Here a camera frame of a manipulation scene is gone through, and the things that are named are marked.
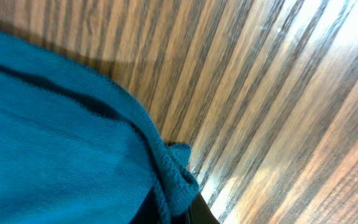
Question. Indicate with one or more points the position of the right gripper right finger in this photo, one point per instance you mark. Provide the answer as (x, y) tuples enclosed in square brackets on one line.
[(199, 212)]

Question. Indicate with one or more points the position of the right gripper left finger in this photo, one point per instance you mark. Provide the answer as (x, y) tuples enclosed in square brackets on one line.
[(148, 212)]

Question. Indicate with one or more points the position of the blue polo shirt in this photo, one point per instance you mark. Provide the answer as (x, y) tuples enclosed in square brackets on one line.
[(75, 147)]

